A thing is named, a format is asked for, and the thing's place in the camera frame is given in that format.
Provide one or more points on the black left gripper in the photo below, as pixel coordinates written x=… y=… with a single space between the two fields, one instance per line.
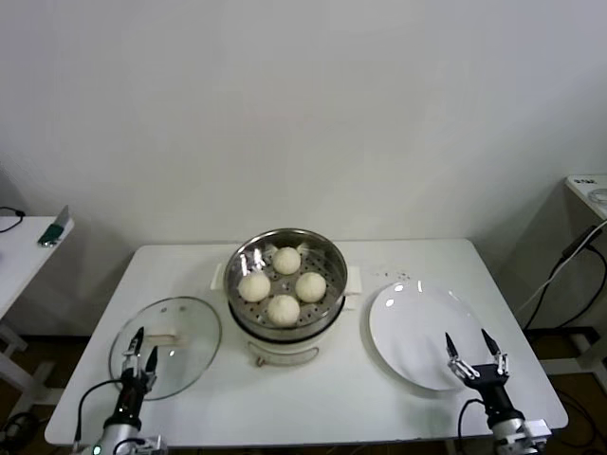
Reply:
x=130 y=398

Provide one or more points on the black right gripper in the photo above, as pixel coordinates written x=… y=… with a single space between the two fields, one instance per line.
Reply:
x=495 y=388

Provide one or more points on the round glass pot lid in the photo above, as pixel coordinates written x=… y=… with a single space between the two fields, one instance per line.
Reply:
x=199 y=332

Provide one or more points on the white steamed baozi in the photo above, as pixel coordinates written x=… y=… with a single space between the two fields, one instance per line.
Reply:
x=310 y=286
x=283 y=310
x=254 y=286
x=286 y=260

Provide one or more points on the stainless steel steamer basket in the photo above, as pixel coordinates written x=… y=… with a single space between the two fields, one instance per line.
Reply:
x=332 y=270

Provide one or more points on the white round plate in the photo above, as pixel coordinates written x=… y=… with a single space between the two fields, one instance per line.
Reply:
x=417 y=332

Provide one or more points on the scattered dark crumbs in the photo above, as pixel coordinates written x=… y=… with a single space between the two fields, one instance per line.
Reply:
x=391 y=274

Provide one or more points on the black power adapter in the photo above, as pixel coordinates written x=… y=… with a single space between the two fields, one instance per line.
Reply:
x=576 y=246

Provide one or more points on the white work table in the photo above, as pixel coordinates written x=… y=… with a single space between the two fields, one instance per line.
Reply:
x=332 y=403

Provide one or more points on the white side table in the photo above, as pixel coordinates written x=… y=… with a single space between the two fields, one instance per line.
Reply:
x=23 y=246

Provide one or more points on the white side cabinet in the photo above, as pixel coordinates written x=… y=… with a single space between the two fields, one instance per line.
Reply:
x=581 y=189

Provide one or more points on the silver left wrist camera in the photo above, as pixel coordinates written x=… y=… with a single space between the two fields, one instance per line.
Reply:
x=142 y=444

